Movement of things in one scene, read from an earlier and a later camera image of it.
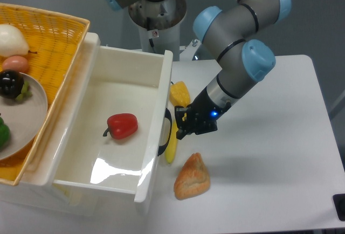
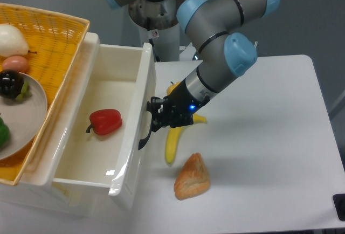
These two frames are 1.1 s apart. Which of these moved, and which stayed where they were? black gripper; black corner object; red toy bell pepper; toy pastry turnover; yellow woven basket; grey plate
Moved: red toy bell pepper; black gripper
Stayed: yellow woven basket; grey plate; black corner object; toy pastry turnover
